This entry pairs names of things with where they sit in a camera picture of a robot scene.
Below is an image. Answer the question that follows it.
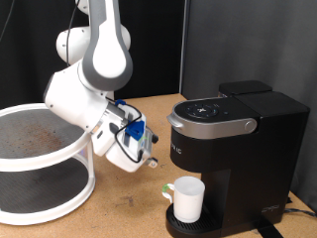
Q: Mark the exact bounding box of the white two-tier turntable shelf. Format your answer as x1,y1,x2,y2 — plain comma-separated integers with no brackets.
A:
0,102,97,226

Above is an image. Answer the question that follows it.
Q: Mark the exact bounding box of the black Keurig coffee machine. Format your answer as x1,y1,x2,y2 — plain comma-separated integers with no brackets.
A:
165,79,311,238

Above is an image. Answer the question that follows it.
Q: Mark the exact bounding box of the grey partition panel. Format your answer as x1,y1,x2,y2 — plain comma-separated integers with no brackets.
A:
179,0,317,212

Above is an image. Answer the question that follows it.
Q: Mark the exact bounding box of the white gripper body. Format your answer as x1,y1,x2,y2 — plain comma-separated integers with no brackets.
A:
105,127,157,174

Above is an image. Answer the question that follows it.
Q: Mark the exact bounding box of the white mug with green handle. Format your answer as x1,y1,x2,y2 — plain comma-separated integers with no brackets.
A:
161,176,206,224

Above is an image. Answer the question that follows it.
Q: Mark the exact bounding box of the braided coffee machine power cord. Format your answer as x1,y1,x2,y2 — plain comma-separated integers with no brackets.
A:
284,207,317,218

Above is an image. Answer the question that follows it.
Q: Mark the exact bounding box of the black tape strip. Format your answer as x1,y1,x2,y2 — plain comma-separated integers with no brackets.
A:
254,224,285,238

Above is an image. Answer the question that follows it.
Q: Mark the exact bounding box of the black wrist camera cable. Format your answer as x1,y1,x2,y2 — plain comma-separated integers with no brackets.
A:
65,0,148,164

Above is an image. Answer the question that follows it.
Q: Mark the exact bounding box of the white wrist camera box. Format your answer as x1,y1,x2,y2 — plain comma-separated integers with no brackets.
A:
90,121,121,158

